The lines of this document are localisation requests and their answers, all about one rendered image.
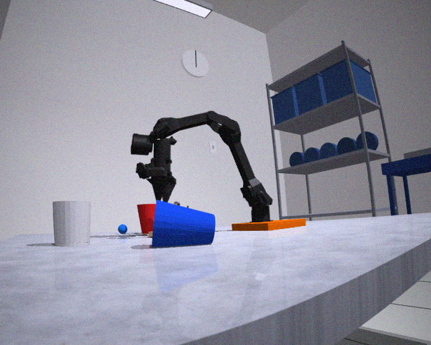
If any blue ball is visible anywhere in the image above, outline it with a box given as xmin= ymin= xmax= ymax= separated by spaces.
xmin=118 ymin=225 xmax=127 ymax=234

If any red cup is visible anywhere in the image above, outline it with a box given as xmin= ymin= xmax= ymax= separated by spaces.
xmin=137 ymin=204 xmax=156 ymax=234

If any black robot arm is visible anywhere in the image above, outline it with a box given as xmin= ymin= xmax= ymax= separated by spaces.
xmin=131 ymin=111 xmax=273 ymax=223

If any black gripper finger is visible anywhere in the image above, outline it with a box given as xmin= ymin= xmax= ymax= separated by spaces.
xmin=162 ymin=184 xmax=175 ymax=202
xmin=146 ymin=178 xmax=167 ymax=201

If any blue plastic cup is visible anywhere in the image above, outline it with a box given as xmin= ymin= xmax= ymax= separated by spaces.
xmin=152 ymin=200 xmax=215 ymax=247

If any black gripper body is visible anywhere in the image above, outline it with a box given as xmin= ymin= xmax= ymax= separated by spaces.
xmin=144 ymin=154 xmax=176 ymax=185

